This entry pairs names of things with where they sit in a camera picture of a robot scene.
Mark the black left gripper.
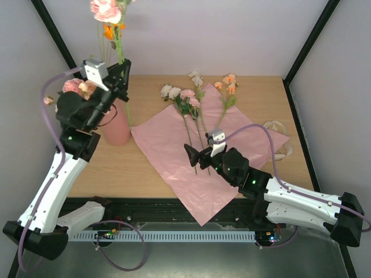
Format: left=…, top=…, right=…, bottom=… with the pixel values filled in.
left=85, top=58, right=130, bottom=130

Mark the orange poppy stem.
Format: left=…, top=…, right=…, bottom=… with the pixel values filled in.
left=97, top=22, right=125, bottom=66

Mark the artificial flower bunch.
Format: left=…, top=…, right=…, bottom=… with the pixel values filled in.
left=160, top=70, right=239, bottom=134

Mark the pink wrapping paper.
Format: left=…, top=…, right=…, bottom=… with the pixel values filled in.
left=132, top=84, right=282, bottom=226

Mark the pink carnation stem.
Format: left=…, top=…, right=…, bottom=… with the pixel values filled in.
left=62, top=78, right=85, bottom=96

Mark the pink cylindrical vase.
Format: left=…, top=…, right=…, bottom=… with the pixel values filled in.
left=99, top=99, right=130, bottom=146

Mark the pink double rose stem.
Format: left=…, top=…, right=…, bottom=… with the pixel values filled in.
left=89, top=0, right=133, bottom=127

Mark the cream ribbon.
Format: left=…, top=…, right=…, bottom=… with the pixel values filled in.
left=263, top=120, right=293, bottom=162

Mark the peach rose stem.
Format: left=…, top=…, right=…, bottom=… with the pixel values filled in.
left=78, top=81, right=96, bottom=100

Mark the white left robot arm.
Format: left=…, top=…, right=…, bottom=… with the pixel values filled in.
left=3, top=59, right=132, bottom=261

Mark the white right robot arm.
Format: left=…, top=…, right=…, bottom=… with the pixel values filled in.
left=185, top=130, right=364, bottom=247

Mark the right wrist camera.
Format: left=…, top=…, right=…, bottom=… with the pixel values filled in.
left=209, top=129, right=226, bottom=158

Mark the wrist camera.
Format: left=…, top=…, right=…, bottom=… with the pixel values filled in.
left=83, top=58, right=109, bottom=92
left=209, top=129, right=226, bottom=158

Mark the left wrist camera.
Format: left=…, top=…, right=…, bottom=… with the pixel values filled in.
left=83, top=58, right=109, bottom=92

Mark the left black frame post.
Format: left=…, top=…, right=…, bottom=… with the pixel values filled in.
left=31, top=0, right=77, bottom=69

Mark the black frame post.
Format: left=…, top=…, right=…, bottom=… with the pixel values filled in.
left=31, top=0, right=77, bottom=69
left=285, top=0, right=341, bottom=85

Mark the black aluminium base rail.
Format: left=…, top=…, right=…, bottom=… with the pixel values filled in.
left=60, top=197, right=334, bottom=229

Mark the white slotted cable duct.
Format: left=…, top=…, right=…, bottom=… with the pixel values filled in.
left=69, top=229, right=256, bottom=243

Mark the right black frame post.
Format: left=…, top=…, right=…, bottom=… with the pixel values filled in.
left=285, top=0, right=341, bottom=85

